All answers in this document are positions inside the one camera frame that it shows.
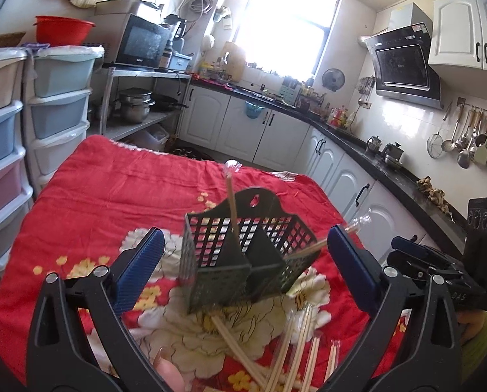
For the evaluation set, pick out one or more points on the small round wall fan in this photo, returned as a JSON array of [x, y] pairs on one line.
[[333, 79]]

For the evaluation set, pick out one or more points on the dark green utensil basket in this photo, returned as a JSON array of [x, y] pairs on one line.
[[223, 281]]

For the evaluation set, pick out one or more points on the black range hood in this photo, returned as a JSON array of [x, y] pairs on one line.
[[402, 69]]

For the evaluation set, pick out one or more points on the black electric kettle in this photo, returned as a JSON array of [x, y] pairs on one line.
[[176, 28]]

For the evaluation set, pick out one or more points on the person's right forearm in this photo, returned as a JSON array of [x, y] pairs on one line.
[[480, 330]]

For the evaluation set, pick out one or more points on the small steel kettle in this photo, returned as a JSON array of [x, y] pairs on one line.
[[374, 144]]

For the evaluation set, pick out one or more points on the brown woven basket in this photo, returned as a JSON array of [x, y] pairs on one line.
[[0, 41]]

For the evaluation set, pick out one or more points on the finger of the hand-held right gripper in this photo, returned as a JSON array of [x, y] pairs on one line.
[[427, 251], [406, 267]]

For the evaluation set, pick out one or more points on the black microwave oven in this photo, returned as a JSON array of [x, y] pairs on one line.
[[139, 43]]

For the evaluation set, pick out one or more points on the red floral blanket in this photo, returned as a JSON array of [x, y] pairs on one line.
[[104, 196]]

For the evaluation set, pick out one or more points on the metal shelf rack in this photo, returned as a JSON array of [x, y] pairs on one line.
[[145, 74]]

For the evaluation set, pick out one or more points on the blue hanging plastic basket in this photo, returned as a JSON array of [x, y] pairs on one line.
[[254, 110]]

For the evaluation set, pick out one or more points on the green knife holder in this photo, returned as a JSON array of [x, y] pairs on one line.
[[291, 90]]

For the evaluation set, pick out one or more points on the grey appliance box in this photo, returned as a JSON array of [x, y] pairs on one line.
[[125, 7]]

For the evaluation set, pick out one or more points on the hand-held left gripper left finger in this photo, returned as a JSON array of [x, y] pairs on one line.
[[143, 265]]

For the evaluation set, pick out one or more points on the black frying pan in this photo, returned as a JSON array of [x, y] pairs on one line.
[[165, 103]]

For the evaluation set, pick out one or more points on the steel teapot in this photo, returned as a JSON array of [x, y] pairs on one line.
[[392, 156]]

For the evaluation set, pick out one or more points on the bright window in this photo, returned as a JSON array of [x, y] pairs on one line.
[[286, 20]]

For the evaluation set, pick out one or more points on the person's left hand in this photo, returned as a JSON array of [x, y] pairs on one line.
[[170, 371]]

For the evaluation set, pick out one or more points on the blue grey plastic drawer tower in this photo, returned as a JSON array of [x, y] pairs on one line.
[[59, 102]]

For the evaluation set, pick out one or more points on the stacked steel pots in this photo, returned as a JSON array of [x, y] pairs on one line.
[[135, 104]]

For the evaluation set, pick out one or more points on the ginger root pile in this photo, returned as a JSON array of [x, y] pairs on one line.
[[433, 194]]

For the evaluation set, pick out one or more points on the clear plastic storage box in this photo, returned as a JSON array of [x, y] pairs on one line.
[[153, 139]]

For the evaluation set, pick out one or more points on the yellow oil jug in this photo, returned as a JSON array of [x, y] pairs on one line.
[[233, 61]]

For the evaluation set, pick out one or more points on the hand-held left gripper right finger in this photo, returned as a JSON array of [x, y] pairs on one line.
[[349, 265]]

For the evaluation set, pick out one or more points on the dark glass bottle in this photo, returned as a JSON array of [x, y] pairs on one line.
[[165, 55]]

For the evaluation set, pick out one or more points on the row of hanging kitchen utensils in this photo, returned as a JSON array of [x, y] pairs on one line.
[[466, 134]]

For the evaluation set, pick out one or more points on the red plastic basin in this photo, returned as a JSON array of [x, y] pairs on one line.
[[63, 30]]

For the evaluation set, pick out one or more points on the white upper wall cabinet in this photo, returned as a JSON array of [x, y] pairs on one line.
[[459, 24]]

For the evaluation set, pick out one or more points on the red and yellow bottles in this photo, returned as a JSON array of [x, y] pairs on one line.
[[338, 116]]

